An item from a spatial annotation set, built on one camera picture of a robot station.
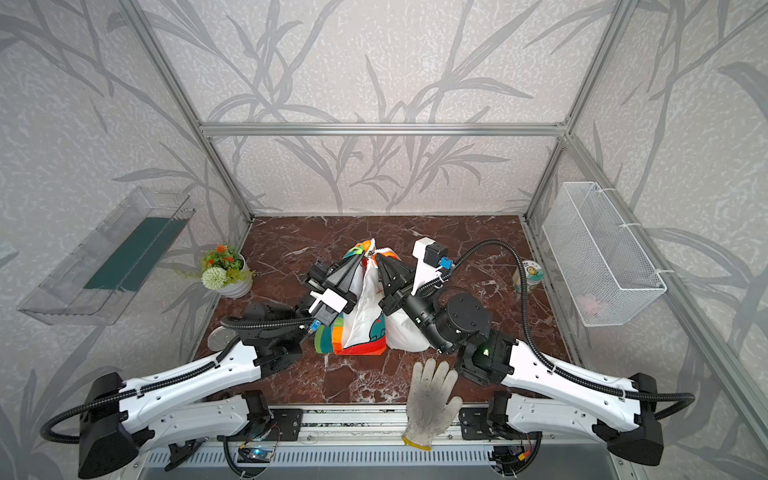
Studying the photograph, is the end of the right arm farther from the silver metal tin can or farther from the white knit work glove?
the silver metal tin can

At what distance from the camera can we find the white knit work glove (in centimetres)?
73

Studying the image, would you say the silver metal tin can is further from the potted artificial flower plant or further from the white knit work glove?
the white knit work glove

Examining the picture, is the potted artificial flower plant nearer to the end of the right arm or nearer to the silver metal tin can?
the silver metal tin can

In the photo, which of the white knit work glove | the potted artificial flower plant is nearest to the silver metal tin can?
the potted artificial flower plant
